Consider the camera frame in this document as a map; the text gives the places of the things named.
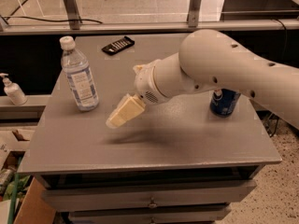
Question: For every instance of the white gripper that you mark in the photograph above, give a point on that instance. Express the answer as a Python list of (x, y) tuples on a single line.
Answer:
[(145, 85)]

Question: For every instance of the clear plastic water bottle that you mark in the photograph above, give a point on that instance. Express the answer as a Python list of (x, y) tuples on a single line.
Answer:
[(79, 75)]

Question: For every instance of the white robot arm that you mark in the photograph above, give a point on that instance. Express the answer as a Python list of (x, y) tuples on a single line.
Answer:
[(210, 60)]

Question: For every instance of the black rxbar chocolate bar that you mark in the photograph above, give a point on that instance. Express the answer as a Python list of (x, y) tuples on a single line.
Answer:
[(118, 46)]

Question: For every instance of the white pump dispenser bottle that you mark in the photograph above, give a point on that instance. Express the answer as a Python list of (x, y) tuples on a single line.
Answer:
[(13, 91)]

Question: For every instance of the grey drawer cabinet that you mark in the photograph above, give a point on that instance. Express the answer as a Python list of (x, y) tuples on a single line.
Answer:
[(175, 164)]

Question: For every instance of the blue pepsi can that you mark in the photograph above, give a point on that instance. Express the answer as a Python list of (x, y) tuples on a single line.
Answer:
[(223, 102)]

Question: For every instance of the cardboard box with items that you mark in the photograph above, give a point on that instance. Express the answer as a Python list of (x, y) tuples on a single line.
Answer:
[(20, 195)]

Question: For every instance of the metal railing frame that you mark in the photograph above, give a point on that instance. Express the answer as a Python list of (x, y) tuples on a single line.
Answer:
[(79, 17)]

